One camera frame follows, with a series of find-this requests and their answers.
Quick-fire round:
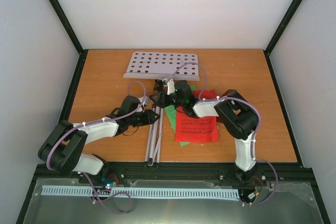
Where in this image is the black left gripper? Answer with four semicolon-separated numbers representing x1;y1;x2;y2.
129;109;160;126

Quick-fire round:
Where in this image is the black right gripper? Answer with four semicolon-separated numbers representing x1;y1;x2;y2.
150;91;185;108

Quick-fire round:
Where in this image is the green sheet music page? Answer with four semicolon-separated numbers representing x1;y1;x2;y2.
164;86;196;147

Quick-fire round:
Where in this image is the white tripod music stand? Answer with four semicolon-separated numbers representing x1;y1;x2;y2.
124;51;199;166

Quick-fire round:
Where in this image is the red sheet music page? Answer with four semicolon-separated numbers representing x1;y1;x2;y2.
174;89;219;143

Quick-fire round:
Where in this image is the brown wooden metronome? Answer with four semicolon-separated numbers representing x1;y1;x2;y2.
219;89;237;98

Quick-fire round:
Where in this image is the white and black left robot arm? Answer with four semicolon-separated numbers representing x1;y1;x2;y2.
38;95;160;184

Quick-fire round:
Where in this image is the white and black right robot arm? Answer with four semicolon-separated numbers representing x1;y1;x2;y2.
149;80;261;184

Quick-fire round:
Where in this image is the small green circuit board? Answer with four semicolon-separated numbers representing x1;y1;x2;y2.
105;181;119;190

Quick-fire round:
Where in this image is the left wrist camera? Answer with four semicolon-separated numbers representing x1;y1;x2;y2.
138;96;150;112

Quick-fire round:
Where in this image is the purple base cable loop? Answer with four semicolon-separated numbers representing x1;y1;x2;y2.
81;172;132;214

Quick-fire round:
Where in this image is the light blue slotted cable duct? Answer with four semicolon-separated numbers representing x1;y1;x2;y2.
40;185;239;201

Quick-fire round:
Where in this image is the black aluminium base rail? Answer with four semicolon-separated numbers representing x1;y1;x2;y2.
34;161;313;189

